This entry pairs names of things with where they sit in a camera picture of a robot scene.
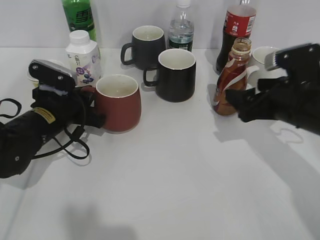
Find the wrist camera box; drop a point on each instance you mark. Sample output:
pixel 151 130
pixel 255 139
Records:
pixel 53 78
pixel 303 57

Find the clear water bottle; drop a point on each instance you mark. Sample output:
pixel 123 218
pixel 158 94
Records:
pixel 181 30

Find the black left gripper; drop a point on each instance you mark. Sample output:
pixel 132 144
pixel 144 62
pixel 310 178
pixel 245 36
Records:
pixel 51 111

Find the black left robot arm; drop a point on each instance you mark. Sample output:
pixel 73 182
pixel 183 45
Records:
pixel 23 136

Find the black mug behind bottle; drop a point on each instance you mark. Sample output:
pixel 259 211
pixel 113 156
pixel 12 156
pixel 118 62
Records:
pixel 174 76

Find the cola bottle red label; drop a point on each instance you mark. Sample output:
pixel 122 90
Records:
pixel 238 23

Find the dark grey mug rear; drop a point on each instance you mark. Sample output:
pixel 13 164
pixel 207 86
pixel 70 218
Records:
pixel 147 42

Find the white yogurt drink bottle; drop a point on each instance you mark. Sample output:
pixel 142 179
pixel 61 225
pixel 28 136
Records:
pixel 84 58

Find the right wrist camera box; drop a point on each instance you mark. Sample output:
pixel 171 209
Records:
pixel 303 57

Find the brown Nescafe coffee bottle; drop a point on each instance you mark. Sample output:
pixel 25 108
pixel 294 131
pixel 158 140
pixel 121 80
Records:
pixel 233 75

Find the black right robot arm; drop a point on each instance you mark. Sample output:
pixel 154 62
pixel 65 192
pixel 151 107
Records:
pixel 281 99

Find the yellow paper cup stack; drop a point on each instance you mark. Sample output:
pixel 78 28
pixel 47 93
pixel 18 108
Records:
pixel 35 79

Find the green soda bottle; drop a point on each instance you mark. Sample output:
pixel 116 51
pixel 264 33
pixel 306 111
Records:
pixel 79 16

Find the white ceramic mug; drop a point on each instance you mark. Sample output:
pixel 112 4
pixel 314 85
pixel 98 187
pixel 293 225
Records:
pixel 256 67

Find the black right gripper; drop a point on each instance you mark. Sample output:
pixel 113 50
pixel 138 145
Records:
pixel 295 101

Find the red ceramic mug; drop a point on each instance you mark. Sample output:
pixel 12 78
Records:
pixel 118 98

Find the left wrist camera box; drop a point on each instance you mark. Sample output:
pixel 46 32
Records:
pixel 53 78

